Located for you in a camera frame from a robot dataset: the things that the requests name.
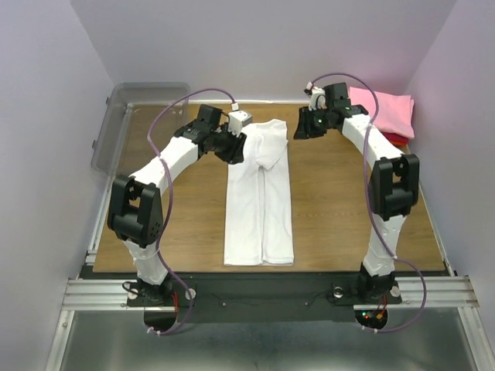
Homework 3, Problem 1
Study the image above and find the white t shirt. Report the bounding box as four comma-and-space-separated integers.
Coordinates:
224, 119, 294, 266

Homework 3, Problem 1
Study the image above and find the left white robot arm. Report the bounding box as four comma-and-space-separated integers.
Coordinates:
107, 104, 252, 304

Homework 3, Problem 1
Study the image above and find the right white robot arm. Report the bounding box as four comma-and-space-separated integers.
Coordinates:
293, 83, 420, 300

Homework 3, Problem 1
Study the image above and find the folded red t shirt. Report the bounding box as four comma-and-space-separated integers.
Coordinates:
383, 132, 409, 144

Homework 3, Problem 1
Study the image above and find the folded pink t shirt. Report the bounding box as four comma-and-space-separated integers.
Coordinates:
348, 87, 415, 140

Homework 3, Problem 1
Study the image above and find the folded orange t shirt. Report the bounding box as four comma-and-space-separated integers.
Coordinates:
391, 141, 408, 148

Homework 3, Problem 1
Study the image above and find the clear plastic bin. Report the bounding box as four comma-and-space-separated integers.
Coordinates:
91, 82, 190, 175

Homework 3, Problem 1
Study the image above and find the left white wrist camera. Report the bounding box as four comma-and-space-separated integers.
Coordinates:
227, 102, 252, 137

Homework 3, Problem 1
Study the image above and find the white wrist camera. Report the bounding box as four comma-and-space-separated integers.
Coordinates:
304, 82, 327, 111
227, 102, 252, 137

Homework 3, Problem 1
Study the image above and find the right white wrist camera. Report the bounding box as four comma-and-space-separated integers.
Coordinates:
304, 82, 327, 111

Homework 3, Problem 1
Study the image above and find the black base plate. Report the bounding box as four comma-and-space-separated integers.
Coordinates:
127, 271, 403, 325

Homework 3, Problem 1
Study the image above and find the aluminium frame rail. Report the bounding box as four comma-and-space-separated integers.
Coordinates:
47, 169, 477, 370

